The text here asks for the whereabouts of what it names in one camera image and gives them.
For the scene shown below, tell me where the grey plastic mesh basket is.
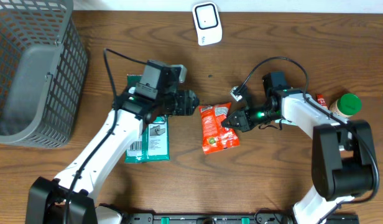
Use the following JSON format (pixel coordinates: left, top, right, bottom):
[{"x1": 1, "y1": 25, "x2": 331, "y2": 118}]
[{"x1": 0, "y1": 0, "x2": 88, "y2": 148}]

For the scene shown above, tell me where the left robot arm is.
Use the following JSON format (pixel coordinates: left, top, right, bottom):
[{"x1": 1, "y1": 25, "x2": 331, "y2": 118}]
[{"x1": 25, "y1": 90, "x2": 199, "y2": 223}]

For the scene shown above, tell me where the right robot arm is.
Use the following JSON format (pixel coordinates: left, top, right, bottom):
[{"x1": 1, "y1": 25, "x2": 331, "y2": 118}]
[{"x1": 222, "y1": 86, "x2": 379, "y2": 223}]

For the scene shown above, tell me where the teal white snack packet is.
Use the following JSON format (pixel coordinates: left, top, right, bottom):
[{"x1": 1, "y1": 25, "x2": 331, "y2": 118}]
[{"x1": 275, "y1": 119, "x2": 295, "y2": 126}]

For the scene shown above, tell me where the white barcode scanner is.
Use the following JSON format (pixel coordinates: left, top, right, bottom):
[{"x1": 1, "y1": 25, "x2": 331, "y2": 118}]
[{"x1": 192, "y1": 1, "x2": 223, "y2": 46}]

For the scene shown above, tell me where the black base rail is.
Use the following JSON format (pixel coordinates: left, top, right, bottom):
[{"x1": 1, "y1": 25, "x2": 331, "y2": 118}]
[{"x1": 95, "y1": 203, "x2": 361, "y2": 224}]

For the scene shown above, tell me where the green white snack bag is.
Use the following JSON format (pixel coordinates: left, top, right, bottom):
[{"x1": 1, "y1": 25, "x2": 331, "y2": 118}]
[{"x1": 124, "y1": 73, "x2": 172, "y2": 164}]

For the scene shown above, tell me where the green-lid white jar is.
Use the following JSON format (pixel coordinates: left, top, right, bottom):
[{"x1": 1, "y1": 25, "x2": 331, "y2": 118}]
[{"x1": 329, "y1": 93, "x2": 362, "y2": 118}]

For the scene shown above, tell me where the red snack packet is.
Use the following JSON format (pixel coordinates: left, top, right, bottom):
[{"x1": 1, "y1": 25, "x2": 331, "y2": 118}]
[{"x1": 198, "y1": 103, "x2": 240, "y2": 154}]

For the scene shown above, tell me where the small red wrapper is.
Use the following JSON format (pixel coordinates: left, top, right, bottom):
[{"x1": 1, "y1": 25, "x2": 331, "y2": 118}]
[{"x1": 316, "y1": 94, "x2": 328, "y2": 109}]

